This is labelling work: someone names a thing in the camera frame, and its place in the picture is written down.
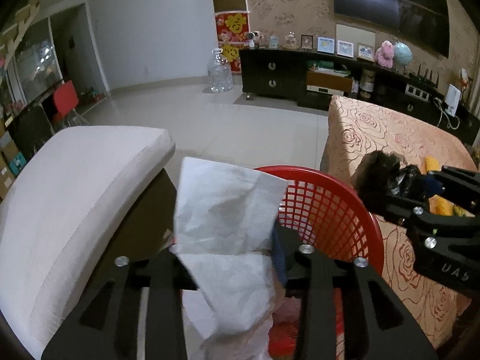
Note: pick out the framed picture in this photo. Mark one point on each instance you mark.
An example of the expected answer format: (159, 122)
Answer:
(345, 49)
(325, 45)
(365, 52)

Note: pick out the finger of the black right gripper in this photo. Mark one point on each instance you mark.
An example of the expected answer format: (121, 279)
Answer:
(419, 218)
(458, 186)

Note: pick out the red festive door poster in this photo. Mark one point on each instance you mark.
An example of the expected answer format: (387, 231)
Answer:
(231, 29)

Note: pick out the red chair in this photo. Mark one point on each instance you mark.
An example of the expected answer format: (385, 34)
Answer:
(66, 101)

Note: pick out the large clear water jug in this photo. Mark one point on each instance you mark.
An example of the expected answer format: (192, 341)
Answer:
(219, 72)

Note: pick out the white router box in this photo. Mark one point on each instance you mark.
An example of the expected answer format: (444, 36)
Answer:
(452, 99)

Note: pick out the black plastic bag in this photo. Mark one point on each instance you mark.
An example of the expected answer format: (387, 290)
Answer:
(380, 175)

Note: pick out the white cushioned sofa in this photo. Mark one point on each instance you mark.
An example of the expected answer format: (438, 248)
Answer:
(90, 195)

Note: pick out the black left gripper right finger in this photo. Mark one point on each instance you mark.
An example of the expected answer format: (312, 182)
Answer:
(347, 299)

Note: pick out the black tv cabinet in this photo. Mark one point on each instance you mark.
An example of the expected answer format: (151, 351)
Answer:
(312, 78)

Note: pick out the framed picture right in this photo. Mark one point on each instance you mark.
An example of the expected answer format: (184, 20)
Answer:
(365, 52)

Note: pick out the wall mounted television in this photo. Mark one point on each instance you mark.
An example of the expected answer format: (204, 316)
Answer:
(425, 21)

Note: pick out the framed picture middle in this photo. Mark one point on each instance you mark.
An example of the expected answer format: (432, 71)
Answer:
(345, 49)

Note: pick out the rose patterned tablecloth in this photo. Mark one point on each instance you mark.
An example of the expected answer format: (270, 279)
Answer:
(424, 187)

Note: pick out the small dark photo frame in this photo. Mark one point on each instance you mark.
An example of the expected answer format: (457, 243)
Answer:
(306, 42)

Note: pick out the framed picture left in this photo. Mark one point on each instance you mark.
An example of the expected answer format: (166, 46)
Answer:
(325, 45)

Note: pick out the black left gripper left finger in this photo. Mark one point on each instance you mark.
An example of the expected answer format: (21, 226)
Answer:
(136, 313)

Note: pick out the light blue globe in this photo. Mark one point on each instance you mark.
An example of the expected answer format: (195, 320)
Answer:
(402, 55)

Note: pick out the pink plush toy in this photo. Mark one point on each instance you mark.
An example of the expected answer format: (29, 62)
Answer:
(384, 55)

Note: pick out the red plastic mesh basket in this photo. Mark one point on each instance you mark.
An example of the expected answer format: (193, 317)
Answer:
(329, 216)

